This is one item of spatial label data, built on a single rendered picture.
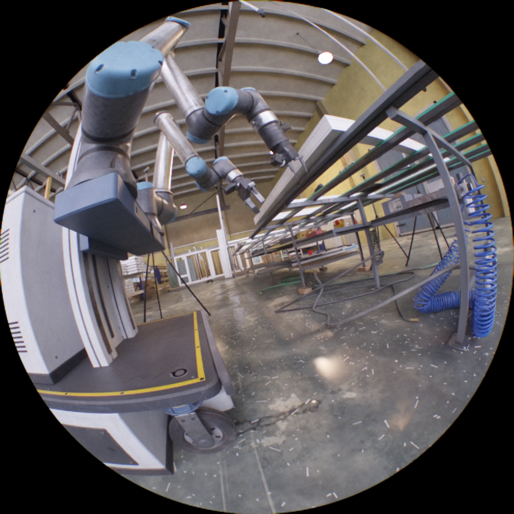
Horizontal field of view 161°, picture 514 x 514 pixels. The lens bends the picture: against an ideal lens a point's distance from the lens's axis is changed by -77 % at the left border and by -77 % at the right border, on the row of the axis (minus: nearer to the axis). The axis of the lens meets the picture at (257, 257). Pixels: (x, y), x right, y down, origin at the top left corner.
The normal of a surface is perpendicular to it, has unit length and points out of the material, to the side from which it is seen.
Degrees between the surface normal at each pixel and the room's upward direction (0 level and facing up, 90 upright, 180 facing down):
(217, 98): 114
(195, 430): 90
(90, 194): 90
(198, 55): 180
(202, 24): 180
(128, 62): 95
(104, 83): 162
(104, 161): 70
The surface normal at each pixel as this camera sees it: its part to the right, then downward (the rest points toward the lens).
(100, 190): 0.34, -0.09
